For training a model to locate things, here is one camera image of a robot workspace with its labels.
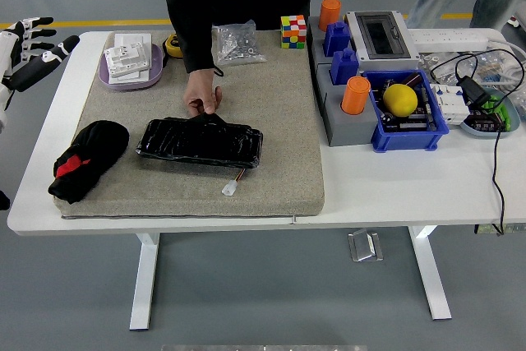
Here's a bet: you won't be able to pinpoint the yellow ball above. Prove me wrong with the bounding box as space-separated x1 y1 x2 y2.
382 83 419 118

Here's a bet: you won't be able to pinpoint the black adapter cord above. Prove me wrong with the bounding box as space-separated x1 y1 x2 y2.
429 48 526 237

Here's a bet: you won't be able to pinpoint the white circuit breaker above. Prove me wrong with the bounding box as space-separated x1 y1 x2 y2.
430 82 471 126

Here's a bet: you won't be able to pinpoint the black rag with red patch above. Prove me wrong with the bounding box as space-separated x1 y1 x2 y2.
48 119 131 205

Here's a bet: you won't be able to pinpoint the grey electrical distribution box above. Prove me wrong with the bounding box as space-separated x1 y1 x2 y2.
344 10 421 72

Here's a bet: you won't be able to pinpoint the light blue tray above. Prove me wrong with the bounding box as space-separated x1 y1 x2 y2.
459 87 521 140

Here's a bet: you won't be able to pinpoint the blue plastic bin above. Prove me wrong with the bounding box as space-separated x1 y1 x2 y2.
362 69 450 153

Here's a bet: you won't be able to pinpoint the brown cylindrical capacitor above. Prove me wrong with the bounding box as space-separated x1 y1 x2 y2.
400 71 422 88

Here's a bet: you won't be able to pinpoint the multicolour puzzle cube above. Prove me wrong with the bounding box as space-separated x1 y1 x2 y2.
280 14 308 49

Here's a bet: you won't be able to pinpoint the white power strip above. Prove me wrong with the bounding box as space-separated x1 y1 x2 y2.
404 28 490 53

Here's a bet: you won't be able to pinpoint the orange plastic cylinder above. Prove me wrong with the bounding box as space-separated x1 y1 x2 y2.
318 0 344 33
340 76 371 116

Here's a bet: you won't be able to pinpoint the blue plastic block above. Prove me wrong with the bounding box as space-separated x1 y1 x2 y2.
322 21 352 58
330 48 360 86

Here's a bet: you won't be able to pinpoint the white cable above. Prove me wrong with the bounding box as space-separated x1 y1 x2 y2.
487 38 526 93

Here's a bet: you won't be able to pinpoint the white scale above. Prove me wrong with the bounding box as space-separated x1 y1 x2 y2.
505 7 526 34

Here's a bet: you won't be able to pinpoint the person's right hand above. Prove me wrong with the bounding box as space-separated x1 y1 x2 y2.
182 70 225 118

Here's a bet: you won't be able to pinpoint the white wall switch plate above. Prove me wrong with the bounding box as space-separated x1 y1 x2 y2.
113 33 152 51
103 44 152 78
108 67 147 84

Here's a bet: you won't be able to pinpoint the clear bag of metal nuts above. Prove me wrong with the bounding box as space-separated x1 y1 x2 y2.
212 20 267 67

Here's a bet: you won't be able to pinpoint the black power adapter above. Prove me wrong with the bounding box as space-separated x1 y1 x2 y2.
458 75 492 109

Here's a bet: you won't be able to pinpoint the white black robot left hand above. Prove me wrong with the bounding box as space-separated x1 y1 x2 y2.
0 16 81 134

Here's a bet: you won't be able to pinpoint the green plastic parts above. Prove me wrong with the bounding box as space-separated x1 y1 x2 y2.
482 95 513 130

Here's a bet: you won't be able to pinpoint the metal floor plate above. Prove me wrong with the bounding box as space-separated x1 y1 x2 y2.
347 229 384 263

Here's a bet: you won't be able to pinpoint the white table leg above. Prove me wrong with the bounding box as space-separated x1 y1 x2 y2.
129 232 161 331
408 225 453 321

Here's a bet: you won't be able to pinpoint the clear bag of small parts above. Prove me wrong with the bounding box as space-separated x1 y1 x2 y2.
418 49 514 85

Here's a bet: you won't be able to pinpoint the purple oval tray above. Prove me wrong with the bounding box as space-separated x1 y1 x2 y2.
97 43 165 92

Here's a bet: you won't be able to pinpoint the yellow black tape measure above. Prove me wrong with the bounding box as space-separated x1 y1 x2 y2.
160 32 186 68

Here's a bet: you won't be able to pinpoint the white connector with wires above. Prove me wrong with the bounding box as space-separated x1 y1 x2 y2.
221 168 247 196

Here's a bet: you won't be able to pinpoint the grey-brown mat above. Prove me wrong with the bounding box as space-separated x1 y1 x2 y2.
53 29 325 219

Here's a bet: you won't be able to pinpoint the black panel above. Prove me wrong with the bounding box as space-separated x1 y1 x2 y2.
135 114 264 169

